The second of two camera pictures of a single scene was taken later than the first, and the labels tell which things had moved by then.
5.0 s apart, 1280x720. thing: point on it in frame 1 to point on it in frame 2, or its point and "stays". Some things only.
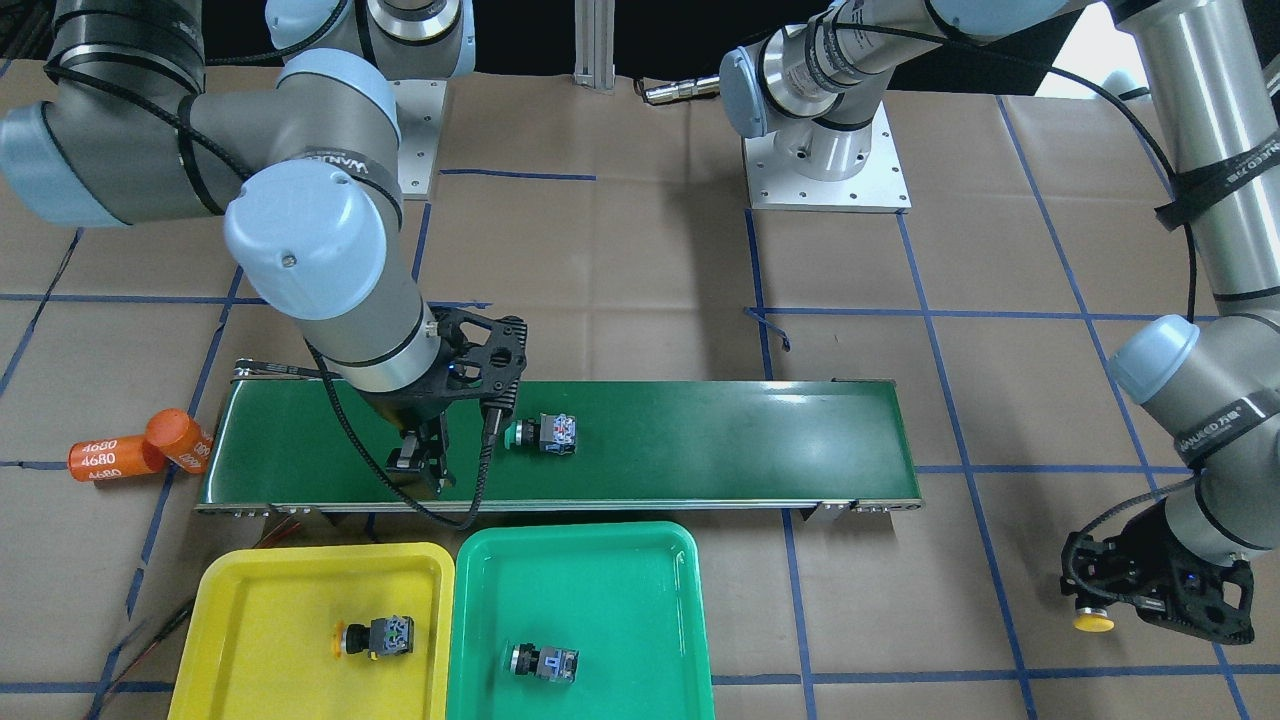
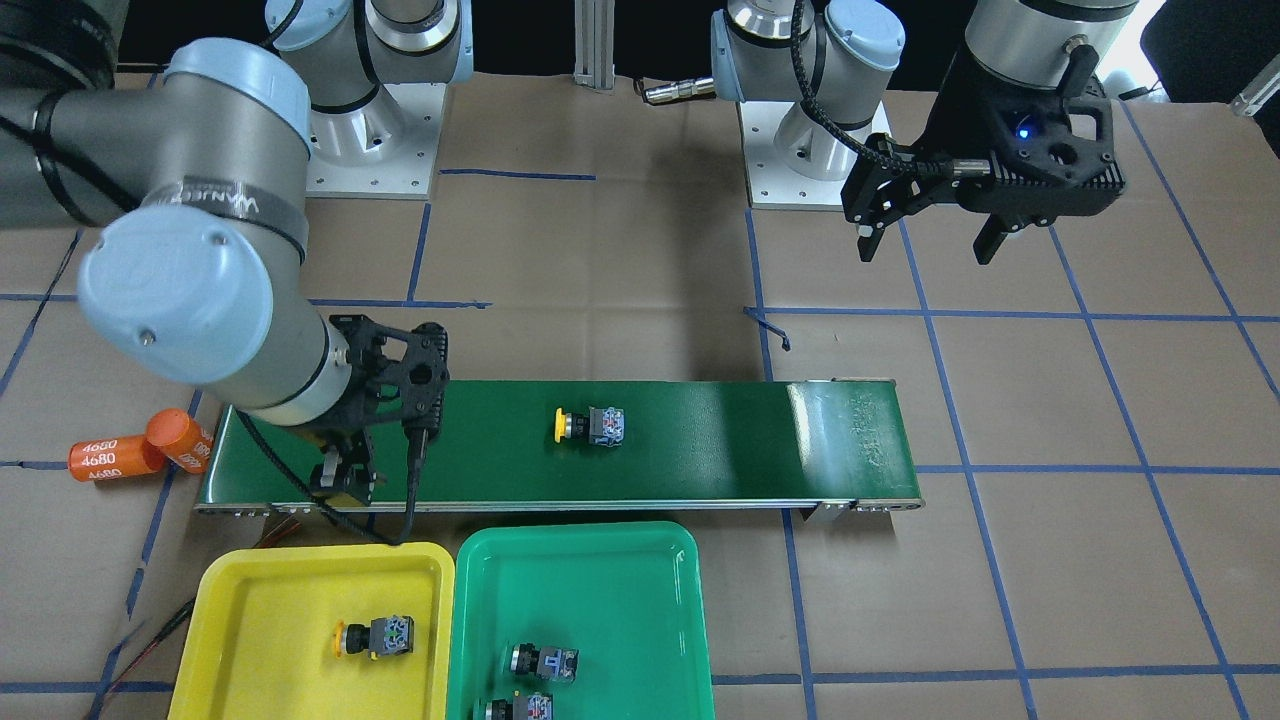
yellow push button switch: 387,636 stays
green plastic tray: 625,595 stays
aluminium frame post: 595,43 stays
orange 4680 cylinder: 171,434 stays
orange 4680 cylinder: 113,457 stays
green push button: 553,433 to 538,706
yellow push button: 1093,620 to 603,426
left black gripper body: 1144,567 to 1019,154
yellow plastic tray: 259,638 stays
